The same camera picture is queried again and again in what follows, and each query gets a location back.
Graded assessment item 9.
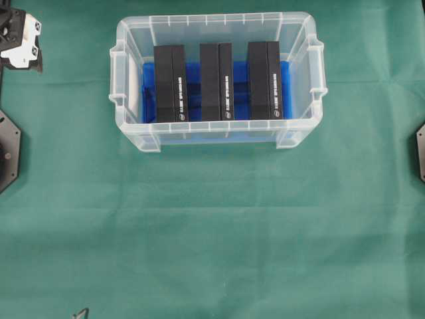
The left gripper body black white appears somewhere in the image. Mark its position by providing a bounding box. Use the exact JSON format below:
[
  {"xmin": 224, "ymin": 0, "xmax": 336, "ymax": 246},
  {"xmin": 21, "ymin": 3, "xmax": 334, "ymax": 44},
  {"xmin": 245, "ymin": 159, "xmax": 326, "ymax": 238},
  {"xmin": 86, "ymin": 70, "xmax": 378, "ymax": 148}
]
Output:
[{"xmin": 1, "ymin": 7, "xmax": 43, "ymax": 72}]

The black box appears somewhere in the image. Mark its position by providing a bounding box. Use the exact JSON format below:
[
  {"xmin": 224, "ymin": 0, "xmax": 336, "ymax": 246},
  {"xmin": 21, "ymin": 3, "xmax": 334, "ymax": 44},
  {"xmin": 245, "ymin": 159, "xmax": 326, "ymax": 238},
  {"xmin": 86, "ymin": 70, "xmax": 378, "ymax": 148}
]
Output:
[
  {"xmin": 154, "ymin": 45, "xmax": 189, "ymax": 123},
  {"xmin": 200, "ymin": 43, "xmax": 234, "ymax": 122},
  {"xmin": 248, "ymin": 41, "xmax": 284, "ymax": 120}
]

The clear plastic storage case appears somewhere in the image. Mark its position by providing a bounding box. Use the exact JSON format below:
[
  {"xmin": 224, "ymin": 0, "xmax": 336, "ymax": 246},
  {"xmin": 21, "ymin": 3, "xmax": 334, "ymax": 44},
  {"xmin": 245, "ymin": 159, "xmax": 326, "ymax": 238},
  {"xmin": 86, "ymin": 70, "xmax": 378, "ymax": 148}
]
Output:
[{"xmin": 109, "ymin": 12, "xmax": 328, "ymax": 152}]

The blue foam insert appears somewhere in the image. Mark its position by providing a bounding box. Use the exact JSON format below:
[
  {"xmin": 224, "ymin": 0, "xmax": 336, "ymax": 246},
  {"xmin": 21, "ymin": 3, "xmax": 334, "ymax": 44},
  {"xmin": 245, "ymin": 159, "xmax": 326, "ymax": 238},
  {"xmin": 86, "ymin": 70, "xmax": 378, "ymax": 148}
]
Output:
[{"xmin": 137, "ymin": 60, "xmax": 296, "ymax": 144}]

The green table cloth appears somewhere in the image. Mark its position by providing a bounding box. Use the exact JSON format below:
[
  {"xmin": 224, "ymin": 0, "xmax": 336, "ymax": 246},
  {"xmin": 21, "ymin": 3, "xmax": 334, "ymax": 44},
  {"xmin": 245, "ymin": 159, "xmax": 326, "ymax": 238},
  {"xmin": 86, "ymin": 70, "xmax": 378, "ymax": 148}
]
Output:
[{"xmin": 1, "ymin": 1, "xmax": 424, "ymax": 318}]

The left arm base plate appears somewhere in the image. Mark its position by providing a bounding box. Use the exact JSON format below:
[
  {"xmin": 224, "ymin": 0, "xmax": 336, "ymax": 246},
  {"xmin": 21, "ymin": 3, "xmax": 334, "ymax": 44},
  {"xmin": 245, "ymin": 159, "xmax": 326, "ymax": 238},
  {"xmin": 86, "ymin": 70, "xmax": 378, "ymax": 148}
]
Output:
[{"xmin": 0, "ymin": 111, "xmax": 21, "ymax": 193}]

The small black bracket bottom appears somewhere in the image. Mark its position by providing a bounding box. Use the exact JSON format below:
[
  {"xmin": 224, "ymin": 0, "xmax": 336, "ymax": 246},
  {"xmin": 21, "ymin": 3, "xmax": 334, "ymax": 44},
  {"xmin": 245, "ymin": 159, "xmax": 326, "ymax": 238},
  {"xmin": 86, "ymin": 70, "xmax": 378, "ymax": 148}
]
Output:
[{"xmin": 72, "ymin": 308, "xmax": 89, "ymax": 319}]

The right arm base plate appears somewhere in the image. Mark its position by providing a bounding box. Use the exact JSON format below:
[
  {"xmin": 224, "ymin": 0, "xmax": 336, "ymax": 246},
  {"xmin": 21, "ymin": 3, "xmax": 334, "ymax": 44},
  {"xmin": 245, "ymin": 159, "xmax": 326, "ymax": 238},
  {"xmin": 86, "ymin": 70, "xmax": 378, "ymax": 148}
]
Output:
[{"xmin": 416, "ymin": 124, "xmax": 425, "ymax": 182}]

